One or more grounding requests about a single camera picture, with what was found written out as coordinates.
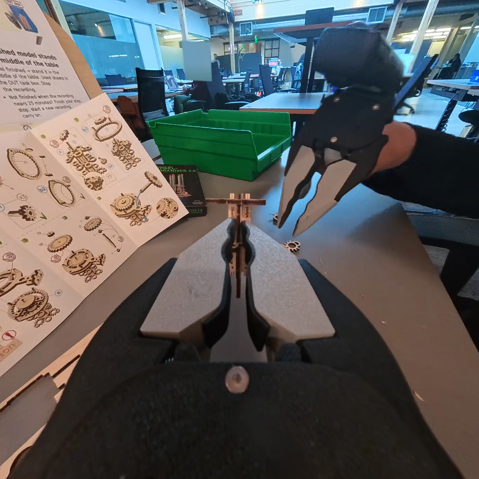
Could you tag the laser-cut wooden parts sheet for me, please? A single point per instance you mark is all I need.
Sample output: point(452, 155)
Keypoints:
point(65, 361)

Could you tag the white office table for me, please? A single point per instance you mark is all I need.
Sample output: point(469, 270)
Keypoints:
point(452, 84)

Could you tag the tall standing desk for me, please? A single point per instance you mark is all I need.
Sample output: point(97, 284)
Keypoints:
point(295, 32)

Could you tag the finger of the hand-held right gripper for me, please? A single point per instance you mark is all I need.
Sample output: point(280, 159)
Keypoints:
point(295, 172)
point(333, 183)

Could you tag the light wooden board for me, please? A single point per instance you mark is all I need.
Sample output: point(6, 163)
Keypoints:
point(80, 67)

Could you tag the brown-edged office table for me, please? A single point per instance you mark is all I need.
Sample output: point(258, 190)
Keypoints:
point(280, 101)

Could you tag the white printed task sheet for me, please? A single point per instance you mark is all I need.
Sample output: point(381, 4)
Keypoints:
point(37, 75)

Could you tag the folded paper instruction sheet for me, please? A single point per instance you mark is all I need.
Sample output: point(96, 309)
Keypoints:
point(112, 179)

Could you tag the person's right hand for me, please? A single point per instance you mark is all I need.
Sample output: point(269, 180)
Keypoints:
point(400, 142)

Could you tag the black mesh office chair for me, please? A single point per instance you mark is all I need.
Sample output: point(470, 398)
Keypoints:
point(151, 93)

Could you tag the black model kit box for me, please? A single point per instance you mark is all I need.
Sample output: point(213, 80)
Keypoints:
point(198, 179)

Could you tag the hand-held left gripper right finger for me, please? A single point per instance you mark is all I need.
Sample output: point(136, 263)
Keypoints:
point(292, 295)

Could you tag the black monitor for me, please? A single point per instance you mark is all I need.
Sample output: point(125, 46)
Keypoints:
point(319, 17)

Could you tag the green plastic bin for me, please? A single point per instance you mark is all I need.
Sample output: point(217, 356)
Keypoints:
point(224, 157)

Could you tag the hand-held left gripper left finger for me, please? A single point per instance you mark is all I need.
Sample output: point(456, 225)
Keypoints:
point(179, 295)

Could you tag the wooden triple gear piece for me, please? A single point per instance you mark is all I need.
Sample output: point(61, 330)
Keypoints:
point(292, 246)

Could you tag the brown chair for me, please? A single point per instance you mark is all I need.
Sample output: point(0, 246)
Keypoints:
point(129, 116)

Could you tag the grey mesh office chair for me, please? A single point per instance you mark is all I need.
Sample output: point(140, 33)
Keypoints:
point(449, 228)

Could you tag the person's right forearm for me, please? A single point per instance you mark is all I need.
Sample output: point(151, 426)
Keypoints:
point(441, 172)

